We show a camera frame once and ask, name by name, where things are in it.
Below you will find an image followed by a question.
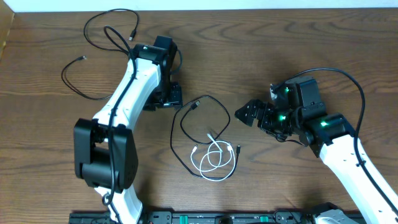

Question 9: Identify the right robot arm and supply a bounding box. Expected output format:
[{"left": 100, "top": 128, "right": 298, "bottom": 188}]
[{"left": 234, "top": 77, "right": 397, "bottom": 223}]

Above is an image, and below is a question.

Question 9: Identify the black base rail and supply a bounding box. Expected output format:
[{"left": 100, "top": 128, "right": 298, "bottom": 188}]
[{"left": 68, "top": 210, "right": 311, "bottom": 224}]

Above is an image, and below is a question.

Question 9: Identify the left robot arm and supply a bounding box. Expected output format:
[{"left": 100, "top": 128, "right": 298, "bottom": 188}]
[{"left": 73, "top": 36, "right": 183, "bottom": 223}]

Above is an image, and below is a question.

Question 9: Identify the white usb cable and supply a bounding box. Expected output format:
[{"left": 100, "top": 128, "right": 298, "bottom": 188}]
[{"left": 190, "top": 133, "right": 237, "bottom": 182}]

